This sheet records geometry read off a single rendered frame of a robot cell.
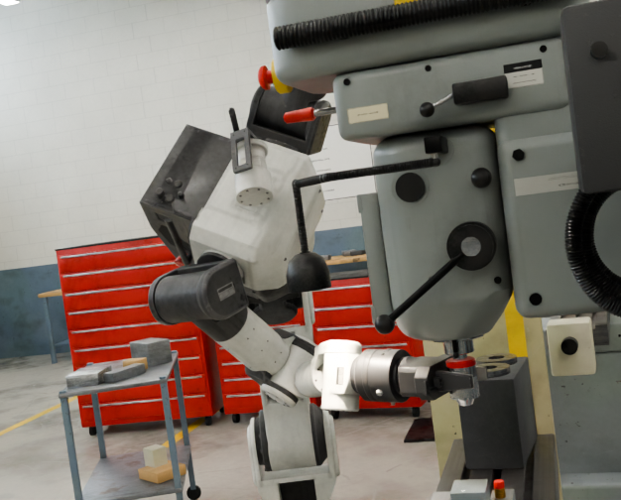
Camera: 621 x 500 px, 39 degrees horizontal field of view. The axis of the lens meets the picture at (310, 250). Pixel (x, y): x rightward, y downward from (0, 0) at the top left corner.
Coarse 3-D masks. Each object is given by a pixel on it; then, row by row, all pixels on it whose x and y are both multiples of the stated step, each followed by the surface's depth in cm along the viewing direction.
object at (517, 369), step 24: (480, 360) 194; (504, 360) 191; (480, 384) 181; (504, 384) 179; (528, 384) 195; (480, 408) 181; (504, 408) 179; (528, 408) 191; (480, 432) 182; (504, 432) 180; (528, 432) 188; (480, 456) 182; (504, 456) 180; (528, 456) 185
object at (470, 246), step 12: (456, 228) 126; (468, 228) 125; (480, 228) 125; (456, 240) 126; (468, 240) 125; (480, 240) 125; (492, 240) 125; (456, 252) 126; (468, 252) 125; (480, 252) 125; (492, 252) 125; (456, 264) 127; (468, 264) 126; (480, 264) 125; (432, 276) 128; (420, 288) 128; (408, 300) 129; (396, 312) 129; (384, 324) 129
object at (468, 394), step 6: (474, 366) 139; (456, 372) 138; (462, 372) 138; (468, 372) 138; (474, 372) 139; (474, 378) 139; (474, 384) 139; (456, 390) 139; (462, 390) 138; (468, 390) 138; (474, 390) 139; (450, 396) 140; (456, 396) 139; (462, 396) 138; (468, 396) 138; (474, 396) 139
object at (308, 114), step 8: (288, 112) 154; (296, 112) 153; (304, 112) 153; (312, 112) 152; (320, 112) 152; (328, 112) 152; (288, 120) 154; (296, 120) 154; (304, 120) 153; (312, 120) 153
